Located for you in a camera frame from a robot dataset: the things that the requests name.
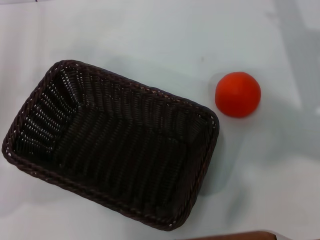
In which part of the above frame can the dark brown woven basket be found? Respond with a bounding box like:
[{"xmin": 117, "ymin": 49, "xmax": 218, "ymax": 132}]
[{"xmin": 1, "ymin": 59, "xmax": 221, "ymax": 232}]

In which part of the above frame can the red tomato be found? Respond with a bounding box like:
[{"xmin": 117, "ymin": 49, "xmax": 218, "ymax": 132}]
[{"xmin": 214, "ymin": 71, "xmax": 262, "ymax": 118}]

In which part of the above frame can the brown wooden edge strip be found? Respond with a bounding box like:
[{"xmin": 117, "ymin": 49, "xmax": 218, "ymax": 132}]
[{"xmin": 178, "ymin": 230, "xmax": 278, "ymax": 240}]

